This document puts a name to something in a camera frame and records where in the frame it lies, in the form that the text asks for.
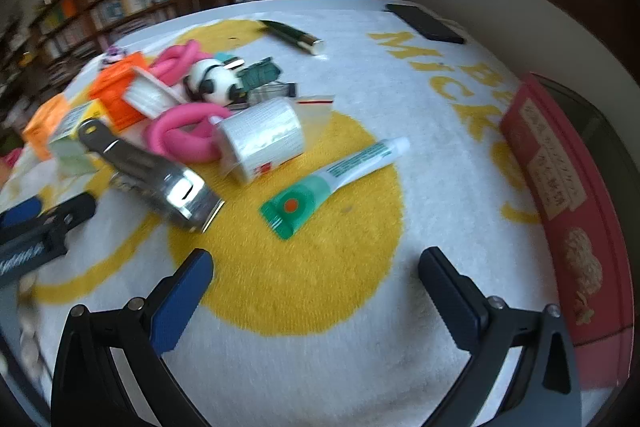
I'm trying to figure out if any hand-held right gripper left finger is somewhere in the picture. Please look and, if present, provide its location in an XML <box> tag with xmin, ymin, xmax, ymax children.
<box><xmin>50</xmin><ymin>248</ymin><xmax>221</xmax><ymax>427</ymax></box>

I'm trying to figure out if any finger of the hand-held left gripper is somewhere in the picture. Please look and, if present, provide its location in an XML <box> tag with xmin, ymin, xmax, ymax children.
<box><xmin>0</xmin><ymin>196</ymin><xmax>45</xmax><ymax>229</ymax></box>
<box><xmin>36</xmin><ymin>191</ymin><xmax>97</xmax><ymax>234</ymax></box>

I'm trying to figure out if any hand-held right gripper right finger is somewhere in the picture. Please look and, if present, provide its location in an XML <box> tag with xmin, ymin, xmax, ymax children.
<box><xmin>418</xmin><ymin>247</ymin><xmax>583</xmax><ymax>427</ymax></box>

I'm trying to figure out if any pale green white box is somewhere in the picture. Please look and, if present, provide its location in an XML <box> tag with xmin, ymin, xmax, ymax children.
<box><xmin>47</xmin><ymin>102</ymin><xmax>108</xmax><ymax>178</ymax></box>

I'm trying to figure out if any orange embossed box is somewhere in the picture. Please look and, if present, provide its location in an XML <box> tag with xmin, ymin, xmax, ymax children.
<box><xmin>22</xmin><ymin>94</ymin><xmax>71</xmax><ymax>158</ymax></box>
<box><xmin>89</xmin><ymin>52</ymin><xmax>151</xmax><ymax>130</ymax></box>

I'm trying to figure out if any large pink foam twist tie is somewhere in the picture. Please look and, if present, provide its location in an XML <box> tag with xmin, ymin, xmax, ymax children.
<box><xmin>145</xmin><ymin>103</ymin><xmax>232</xmax><ymax>164</ymax></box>

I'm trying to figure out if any red box container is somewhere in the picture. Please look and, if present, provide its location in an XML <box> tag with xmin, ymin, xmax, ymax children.
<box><xmin>499</xmin><ymin>73</ymin><xmax>640</xmax><ymax>393</ymax></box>

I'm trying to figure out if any leopard print pouch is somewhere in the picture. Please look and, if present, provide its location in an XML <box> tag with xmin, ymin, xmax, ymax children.
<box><xmin>100</xmin><ymin>47</ymin><xmax>132</xmax><ymax>68</ymax></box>

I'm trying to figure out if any green white toothpaste tube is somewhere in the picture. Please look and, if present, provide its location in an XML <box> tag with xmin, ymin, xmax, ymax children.
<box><xmin>259</xmin><ymin>138</ymin><xmax>412</xmax><ymax>242</ymax></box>

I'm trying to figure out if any white tape roll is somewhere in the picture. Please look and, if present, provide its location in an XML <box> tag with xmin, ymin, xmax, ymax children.
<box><xmin>214</xmin><ymin>93</ymin><xmax>336</xmax><ymax>186</ymax></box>

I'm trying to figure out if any small pink foam twist tie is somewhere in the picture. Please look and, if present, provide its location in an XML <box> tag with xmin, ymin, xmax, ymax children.
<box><xmin>150</xmin><ymin>41</ymin><xmax>211</xmax><ymax>86</ymax></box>

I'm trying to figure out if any black white panda toy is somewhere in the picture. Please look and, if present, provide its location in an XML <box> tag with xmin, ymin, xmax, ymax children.
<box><xmin>182</xmin><ymin>59</ymin><xmax>246</xmax><ymax>106</ymax></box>

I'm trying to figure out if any white yellow printed blanket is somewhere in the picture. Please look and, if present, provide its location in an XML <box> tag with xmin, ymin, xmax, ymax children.
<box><xmin>0</xmin><ymin>0</ymin><xmax>621</xmax><ymax>427</ymax></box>

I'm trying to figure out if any green binder clip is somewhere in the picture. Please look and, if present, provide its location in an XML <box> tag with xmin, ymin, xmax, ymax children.
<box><xmin>240</xmin><ymin>59</ymin><xmax>282</xmax><ymax>88</ymax></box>

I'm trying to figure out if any black smartphone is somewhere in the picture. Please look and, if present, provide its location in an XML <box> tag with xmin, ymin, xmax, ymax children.
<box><xmin>385</xmin><ymin>3</ymin><xmax>467</xmax><ymax>46</ymax></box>

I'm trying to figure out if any green pen with gold cap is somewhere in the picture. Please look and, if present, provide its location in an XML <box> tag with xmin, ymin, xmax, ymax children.
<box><xmin>258</xmin><ymin>20</ymin><xmax>325</xmax><ymax>55</ymax></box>

